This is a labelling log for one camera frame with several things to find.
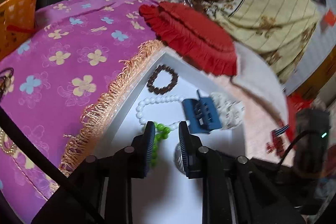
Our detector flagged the dark red dotted scrunchie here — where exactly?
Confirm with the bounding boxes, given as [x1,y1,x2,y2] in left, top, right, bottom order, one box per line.
[266,130,285,159]

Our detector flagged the blue striped ribbon hair tie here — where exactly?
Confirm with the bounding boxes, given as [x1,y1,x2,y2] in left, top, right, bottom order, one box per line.
[273,123,291,135]

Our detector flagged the silver mesh bangle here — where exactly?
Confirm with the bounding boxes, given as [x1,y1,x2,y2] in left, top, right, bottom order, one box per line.
[174,143,186,174]

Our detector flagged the blue plastic hair claw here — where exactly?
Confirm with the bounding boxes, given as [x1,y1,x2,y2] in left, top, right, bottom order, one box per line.
[182,90,222,134]

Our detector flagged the pink quilted blanket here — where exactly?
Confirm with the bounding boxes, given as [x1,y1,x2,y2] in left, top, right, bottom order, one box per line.
[59,39,296,177]

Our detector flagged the white patterned scrunchie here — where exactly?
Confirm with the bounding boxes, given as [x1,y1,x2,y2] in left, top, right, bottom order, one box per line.
[210,92,245,130]

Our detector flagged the white rectangular tray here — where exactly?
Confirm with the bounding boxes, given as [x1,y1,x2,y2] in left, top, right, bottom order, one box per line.
[92,52,246,224]

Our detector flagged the white pillow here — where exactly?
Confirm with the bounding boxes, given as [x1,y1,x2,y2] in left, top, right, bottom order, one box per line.
[231,42,289,125]

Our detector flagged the purple floral bed sheet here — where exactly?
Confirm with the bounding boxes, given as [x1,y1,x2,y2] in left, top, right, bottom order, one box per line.
[0,0,165,224]

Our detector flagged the red ruffled round cushion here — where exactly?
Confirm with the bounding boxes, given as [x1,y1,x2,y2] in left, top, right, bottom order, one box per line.
[139,2,238,76]

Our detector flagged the cream floral folded quilt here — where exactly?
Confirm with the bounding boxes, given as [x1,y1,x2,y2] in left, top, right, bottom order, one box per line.
[193,0,321,83]

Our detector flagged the orange plastic basket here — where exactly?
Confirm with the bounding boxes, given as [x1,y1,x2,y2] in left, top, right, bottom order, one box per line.
[0,0,37,59]

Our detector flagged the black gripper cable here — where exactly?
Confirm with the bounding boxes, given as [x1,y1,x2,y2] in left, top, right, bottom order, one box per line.
[277,130,324,167]

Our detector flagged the green bead bracelet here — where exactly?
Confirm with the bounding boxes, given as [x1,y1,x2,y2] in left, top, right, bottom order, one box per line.
[146,121,172,168]

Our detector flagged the white pearl bead necklace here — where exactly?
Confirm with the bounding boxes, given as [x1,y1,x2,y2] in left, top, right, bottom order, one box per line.
[135,94,190,131]

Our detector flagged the dark brown bead bracelet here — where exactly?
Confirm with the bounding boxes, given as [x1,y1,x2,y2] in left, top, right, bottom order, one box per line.
[146,64,180,95]

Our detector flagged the gold ring brooch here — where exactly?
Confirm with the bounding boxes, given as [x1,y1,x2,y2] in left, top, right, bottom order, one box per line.
[0,129,17,155]

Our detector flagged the black hair ties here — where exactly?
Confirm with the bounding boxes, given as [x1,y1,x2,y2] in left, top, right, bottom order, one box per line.
[0,67,14,101]

